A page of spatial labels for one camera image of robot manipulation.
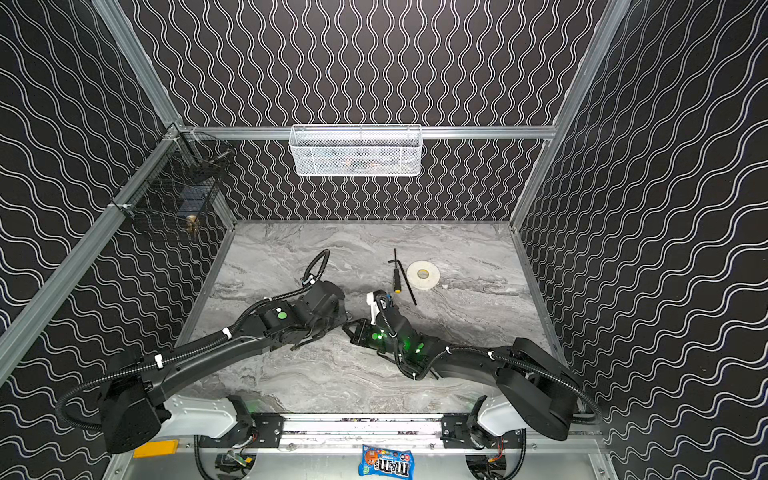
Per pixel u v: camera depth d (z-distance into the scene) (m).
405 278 1.04
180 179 0.97
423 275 1.04
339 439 0.74
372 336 0.70
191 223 0.78
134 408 0.39
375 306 0.75
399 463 0.69
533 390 0.43
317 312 0.59
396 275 1.04
